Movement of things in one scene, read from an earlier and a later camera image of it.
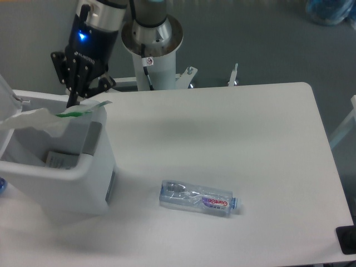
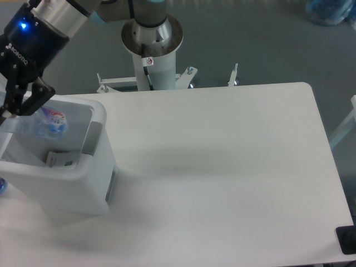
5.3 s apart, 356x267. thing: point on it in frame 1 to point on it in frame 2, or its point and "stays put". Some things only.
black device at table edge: x=346 y=236 stays put
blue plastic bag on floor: x=332 y=12 stays put
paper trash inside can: x=61 y=160 stays put
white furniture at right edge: x=347 y=123 stays put
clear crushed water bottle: x=191 y=196 to x=44 y=122
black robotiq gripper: x=88 y=54 to x=28 y=45
